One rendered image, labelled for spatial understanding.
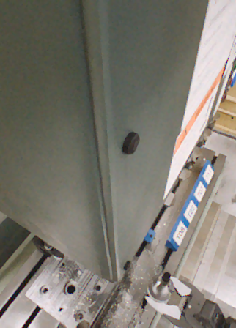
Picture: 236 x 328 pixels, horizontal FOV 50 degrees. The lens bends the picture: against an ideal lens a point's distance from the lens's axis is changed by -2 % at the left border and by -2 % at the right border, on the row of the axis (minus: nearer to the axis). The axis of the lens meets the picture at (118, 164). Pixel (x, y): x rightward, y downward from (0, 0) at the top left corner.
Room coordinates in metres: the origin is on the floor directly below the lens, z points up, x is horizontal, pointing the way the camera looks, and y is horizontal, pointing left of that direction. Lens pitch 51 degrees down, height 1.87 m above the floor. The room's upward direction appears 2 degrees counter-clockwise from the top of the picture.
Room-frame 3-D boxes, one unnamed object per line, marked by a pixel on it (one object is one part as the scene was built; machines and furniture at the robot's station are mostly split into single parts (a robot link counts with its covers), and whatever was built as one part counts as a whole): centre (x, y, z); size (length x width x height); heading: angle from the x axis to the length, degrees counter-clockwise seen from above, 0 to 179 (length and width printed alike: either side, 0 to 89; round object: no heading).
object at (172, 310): (0.11, -0.10, 1.16); 0.09 x 0.03 x 0.06; 71
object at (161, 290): (0.15, -0.10, 1.25); 0.04 x 0.04 x 0.07
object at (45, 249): (0.34, 0.25, 0.97); 0.13 x 0.03 x 0.15; 57
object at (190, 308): (0.08, -0.20, 1.15); 0.12 x 0.08 x 0.09; 58
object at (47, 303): (0.25, 0.14, 0.96); 0.29 x 0.23 x 0.05; 147
